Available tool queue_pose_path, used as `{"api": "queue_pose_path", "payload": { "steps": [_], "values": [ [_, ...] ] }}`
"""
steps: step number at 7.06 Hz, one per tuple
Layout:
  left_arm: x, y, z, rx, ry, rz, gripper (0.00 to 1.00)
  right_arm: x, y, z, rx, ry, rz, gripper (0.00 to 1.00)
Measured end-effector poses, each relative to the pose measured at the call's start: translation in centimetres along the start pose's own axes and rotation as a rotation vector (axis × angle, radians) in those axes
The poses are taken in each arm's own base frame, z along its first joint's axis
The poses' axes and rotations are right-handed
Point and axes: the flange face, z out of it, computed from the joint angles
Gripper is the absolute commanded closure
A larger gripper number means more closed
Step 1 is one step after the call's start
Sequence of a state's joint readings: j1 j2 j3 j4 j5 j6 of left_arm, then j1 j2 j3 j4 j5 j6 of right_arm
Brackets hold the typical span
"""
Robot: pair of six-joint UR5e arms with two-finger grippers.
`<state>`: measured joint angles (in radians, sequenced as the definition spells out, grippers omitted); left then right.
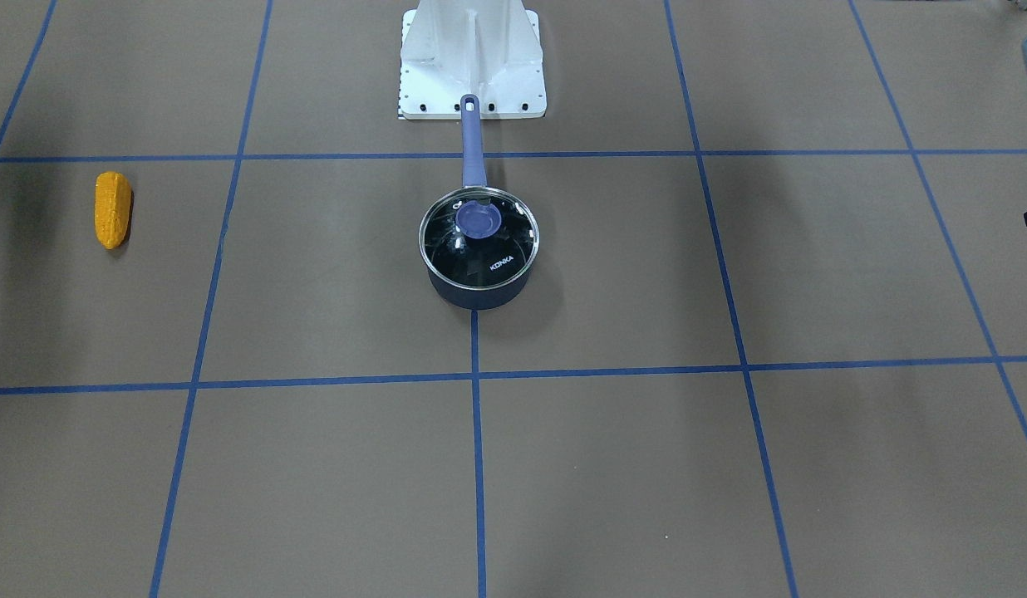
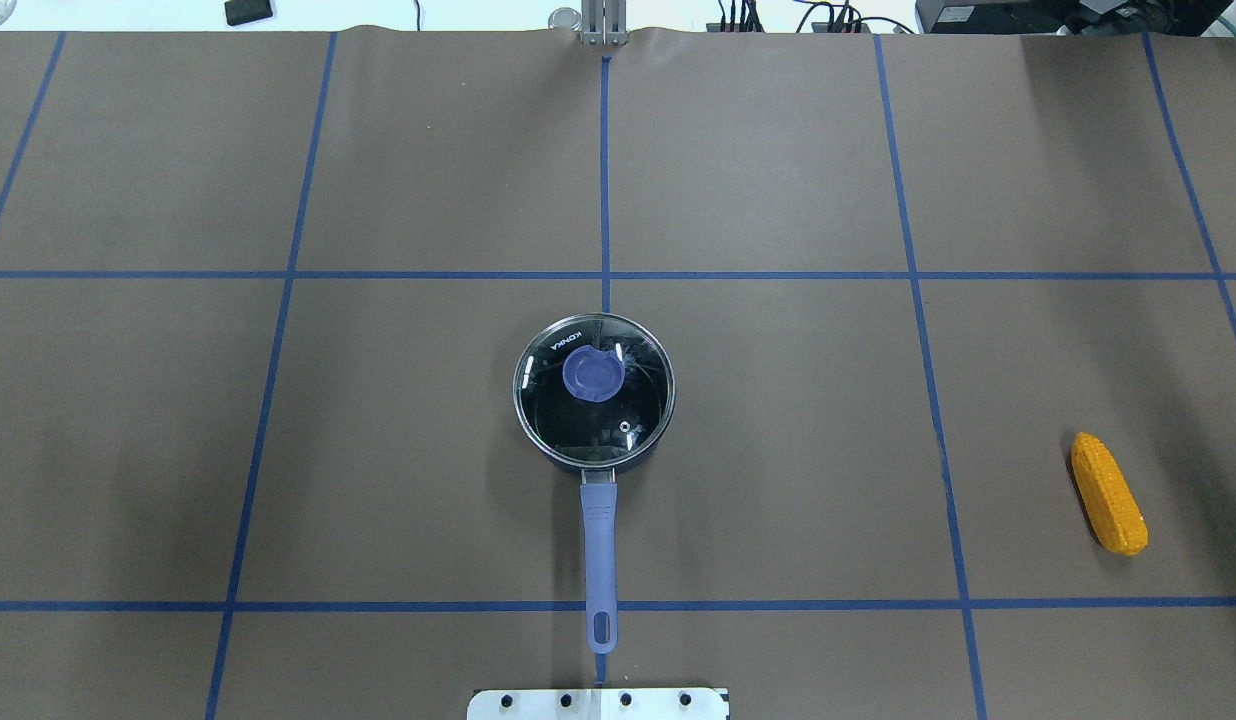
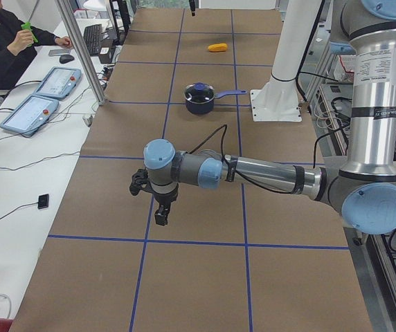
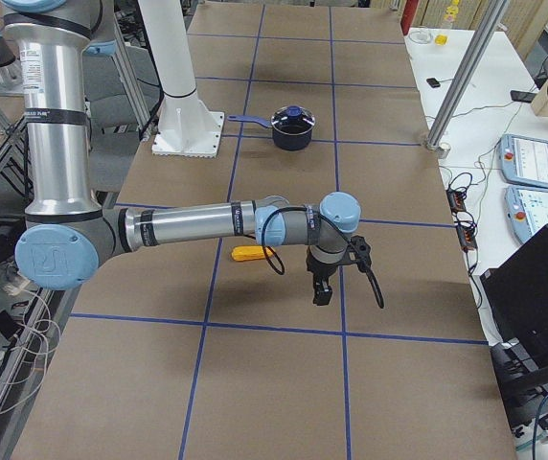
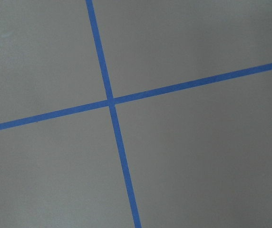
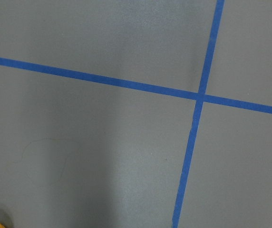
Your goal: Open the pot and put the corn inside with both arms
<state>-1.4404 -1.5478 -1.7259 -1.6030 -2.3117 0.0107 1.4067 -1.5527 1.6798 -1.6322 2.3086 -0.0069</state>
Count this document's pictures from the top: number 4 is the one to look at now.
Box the small black device on table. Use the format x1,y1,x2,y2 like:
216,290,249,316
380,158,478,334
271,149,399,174
426,78,441,88

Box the dark blue saucepan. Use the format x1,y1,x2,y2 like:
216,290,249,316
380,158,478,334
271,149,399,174
227,115,315,151

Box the plastic bottle yellow cap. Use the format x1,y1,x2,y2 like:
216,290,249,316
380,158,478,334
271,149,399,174
441,0,460,30

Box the black phone on table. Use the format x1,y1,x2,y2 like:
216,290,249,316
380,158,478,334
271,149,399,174
510,90,537,104

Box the aluminium frame post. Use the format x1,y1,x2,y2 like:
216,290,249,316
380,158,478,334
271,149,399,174
423,0,510,159

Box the lower orange black adapter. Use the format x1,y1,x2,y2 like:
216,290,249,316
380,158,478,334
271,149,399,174
456,225,478,253

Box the orange black adapter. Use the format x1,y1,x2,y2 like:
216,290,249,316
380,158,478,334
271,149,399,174
446,189,467,213
456,225,478,253

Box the black monitor stand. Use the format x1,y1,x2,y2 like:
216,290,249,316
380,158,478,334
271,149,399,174
491,343,548,438

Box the white pedestal column base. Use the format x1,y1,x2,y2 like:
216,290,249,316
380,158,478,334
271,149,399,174
139,0,224,158

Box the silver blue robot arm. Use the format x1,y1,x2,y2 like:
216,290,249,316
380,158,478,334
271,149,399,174
4,1,371,306

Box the upper teach pendant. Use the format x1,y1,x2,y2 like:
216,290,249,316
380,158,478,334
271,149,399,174
496,134,548,190

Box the grey office chair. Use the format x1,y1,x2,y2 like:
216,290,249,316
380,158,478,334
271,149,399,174
80,42,160,140

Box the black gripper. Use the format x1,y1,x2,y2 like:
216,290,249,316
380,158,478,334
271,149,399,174
306,248,339,306

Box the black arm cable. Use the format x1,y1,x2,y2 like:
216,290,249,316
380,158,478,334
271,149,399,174
254,205,385,309

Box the upper orange black adapter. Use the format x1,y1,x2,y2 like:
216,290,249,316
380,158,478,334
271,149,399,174
446,189,467,213

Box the lower teach pendant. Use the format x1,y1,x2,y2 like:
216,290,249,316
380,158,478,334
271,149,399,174
504,185,548,243

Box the black laptop computer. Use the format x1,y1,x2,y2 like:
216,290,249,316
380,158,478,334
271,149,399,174
480,224,548,360

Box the yellow toy corn cob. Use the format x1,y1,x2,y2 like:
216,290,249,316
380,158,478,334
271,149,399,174
231,245,266,262

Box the teach pendant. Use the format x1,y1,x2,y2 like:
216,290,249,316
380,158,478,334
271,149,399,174
496,134,548,190
504,185,548,243

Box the glass pot lid blue knob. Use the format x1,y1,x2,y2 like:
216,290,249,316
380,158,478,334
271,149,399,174
271,105,316,132

